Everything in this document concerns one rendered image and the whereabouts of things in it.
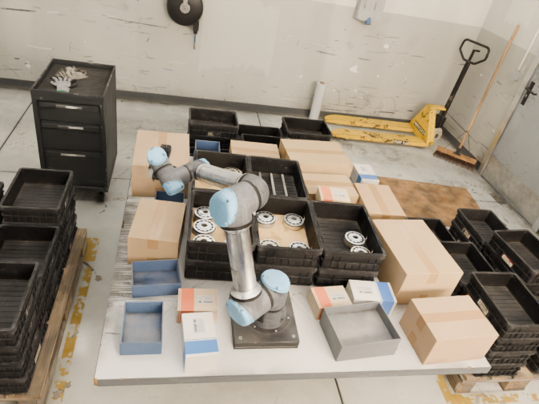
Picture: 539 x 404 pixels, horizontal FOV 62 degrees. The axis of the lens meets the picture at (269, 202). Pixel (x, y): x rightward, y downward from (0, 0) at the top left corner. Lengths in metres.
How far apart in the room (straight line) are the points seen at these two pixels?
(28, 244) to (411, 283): 2.02
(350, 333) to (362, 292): 0.22
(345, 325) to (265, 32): 3.82
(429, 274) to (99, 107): 2.32
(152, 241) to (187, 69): 3.46
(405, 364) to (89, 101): 2.46
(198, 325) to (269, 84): 3.98
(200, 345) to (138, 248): 0.57
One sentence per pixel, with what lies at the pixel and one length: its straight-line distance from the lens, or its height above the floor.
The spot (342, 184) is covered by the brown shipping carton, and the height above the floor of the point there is 0.86.
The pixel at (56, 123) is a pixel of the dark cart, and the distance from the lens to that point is 3.39.
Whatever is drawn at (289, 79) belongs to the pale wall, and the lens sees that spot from 5.43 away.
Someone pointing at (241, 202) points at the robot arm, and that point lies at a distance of 1.47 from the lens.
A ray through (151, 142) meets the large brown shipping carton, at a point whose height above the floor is 0.90.
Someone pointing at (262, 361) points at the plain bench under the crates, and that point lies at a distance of 1.84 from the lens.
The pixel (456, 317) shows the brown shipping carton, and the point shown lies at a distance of 2.10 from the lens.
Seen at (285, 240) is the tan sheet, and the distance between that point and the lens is 2.17.
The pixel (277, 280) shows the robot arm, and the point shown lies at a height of 0.97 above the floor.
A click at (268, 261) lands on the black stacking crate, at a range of 2.02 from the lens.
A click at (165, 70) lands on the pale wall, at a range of 5.29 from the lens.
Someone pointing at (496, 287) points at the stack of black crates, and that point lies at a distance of 3.06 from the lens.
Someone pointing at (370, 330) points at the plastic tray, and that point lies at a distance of 2.01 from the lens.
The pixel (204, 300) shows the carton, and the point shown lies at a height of 0.78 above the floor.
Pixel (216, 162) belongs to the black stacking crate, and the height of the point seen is 0.87.
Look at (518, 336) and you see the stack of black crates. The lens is 2.80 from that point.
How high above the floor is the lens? 2.18
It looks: 34 degrees down
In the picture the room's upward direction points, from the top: 12 degrees clockwise
